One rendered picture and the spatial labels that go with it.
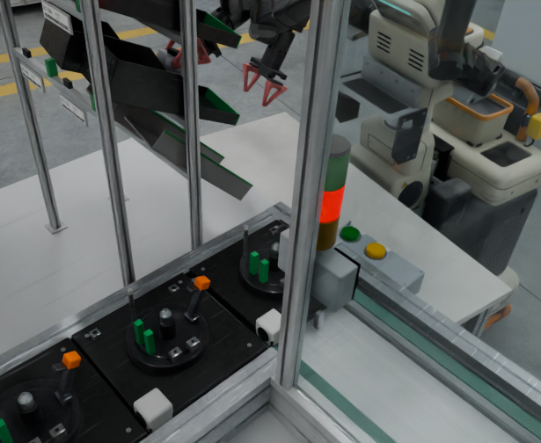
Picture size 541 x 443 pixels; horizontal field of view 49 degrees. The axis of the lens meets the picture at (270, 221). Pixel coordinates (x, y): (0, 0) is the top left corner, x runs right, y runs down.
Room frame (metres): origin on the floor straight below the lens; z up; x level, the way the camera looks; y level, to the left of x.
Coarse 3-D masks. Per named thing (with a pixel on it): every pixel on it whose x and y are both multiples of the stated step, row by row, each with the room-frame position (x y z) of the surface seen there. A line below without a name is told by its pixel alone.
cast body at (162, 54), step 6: (168, 48) 1.17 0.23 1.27; (174, 48) 1.18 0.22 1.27; (162, 54) 1.15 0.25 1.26; (168, 54) 1.15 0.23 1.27; (174, 54) 1.16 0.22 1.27; (162, 60) 1.15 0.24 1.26; (168, 60) 1.14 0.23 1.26; (180, 60) 1.16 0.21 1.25; (168, 66) 1.14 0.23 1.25; (174, 72) 1.15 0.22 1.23; (180, 72) 1.15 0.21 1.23
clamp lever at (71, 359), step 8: (72, 352) 0.54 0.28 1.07; (64, 360) 0.53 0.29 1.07; (72, 360) 0.52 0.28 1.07; (80, 360) 0.53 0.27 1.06; (56, 368) 0.51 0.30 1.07; (64, 368) 0.52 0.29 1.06; (72, 368) 0.52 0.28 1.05; (64, 376) 0.52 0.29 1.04; (72, 376) 0.52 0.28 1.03; (64, 384) 0.51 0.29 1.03; (64, 392) 0.51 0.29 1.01
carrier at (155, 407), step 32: (128, 288) 0.67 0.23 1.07; (160, 288) 0.77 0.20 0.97; (128, 320) 0.69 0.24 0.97; (160, 320) 0.65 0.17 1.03; (192, 320) 0.68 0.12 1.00; (224, 320) 0.71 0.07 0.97; (96, 352) 0.62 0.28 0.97; (128, 352) 0.62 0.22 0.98; (160, 352) 0.61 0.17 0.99; (192, 352) 0.61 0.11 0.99; (224, 352) 0.63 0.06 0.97; (256, 352) 0.64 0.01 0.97; (128, 384) 0.56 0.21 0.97; (160, 384) 0.56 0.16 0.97; (192, 384) 0.57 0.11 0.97; (160, 416) 0.50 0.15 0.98
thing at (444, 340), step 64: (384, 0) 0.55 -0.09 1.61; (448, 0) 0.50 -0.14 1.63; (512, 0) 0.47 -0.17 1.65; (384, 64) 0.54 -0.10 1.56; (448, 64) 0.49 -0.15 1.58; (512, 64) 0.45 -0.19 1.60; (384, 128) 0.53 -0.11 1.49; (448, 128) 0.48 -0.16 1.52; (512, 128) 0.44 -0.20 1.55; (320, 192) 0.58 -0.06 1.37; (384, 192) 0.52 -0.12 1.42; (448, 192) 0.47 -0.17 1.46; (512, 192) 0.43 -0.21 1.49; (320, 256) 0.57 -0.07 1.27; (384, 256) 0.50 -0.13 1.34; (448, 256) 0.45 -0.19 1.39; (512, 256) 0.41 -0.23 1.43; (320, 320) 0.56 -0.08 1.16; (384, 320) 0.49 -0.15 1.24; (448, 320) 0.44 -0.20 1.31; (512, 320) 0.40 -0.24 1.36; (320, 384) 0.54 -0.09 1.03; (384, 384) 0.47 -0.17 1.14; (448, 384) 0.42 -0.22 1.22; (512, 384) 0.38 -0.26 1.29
